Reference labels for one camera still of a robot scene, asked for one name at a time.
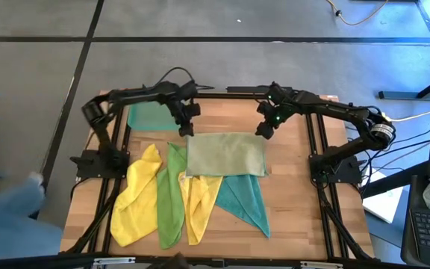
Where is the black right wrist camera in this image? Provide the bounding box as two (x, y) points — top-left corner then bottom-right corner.
(256, 101), (272, 116)

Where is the green microfiber towel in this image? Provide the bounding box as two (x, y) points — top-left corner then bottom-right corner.
(156, 142), (188, 250)

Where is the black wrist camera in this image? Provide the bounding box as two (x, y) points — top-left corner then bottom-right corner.
(184, 102), (202, 118)
(256, 101), (272, 116)

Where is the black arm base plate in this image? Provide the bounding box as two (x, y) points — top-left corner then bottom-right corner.
(69, 149), (131, 179)
(308, 152), (368, 185)

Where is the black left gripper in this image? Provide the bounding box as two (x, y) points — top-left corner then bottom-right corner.
(169, 97), (196, 137)

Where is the yellow microfiber towel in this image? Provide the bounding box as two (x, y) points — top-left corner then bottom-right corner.
(110, 143), (163, 248)
(178, 171), (223, 247)

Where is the black table-level camera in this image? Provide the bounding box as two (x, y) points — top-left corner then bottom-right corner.
(161, 252), (192, 269)

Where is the teal microfiber towel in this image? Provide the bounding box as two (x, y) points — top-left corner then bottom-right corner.
(214, 174), (272, 239)

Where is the thin yellow cable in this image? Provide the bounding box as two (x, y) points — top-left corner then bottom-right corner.
(325, 0), (390, 27)

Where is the white cable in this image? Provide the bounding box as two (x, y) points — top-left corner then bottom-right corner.
(384, 109), (430, 123)

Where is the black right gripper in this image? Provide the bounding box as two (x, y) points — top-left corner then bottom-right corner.
(255, 100), (289, 140)

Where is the black desk leg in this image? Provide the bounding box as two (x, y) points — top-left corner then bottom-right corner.
(378, 69), (430, 101)

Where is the silver metal bracket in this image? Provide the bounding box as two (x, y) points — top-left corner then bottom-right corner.
(92, 256), (137, 267)
(299, 260), (343, 269)

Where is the person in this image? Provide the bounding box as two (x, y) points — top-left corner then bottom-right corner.
(0, 163), (66, 261)

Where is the translucent teal plastic bin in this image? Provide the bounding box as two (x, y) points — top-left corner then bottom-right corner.
(127, 101), (181, 132)

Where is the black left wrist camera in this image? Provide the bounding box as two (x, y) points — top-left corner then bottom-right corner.
(184, 102), (202, 118)

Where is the black aluminium table frame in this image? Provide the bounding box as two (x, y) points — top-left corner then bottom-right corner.
(63, 91), (378, 262)

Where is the pale green teal-hemmed towel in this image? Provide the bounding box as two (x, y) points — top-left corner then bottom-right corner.
(185, 132), (268, 178)

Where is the black left camera cable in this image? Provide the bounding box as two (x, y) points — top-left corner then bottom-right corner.
(155, 66), (216, 93)

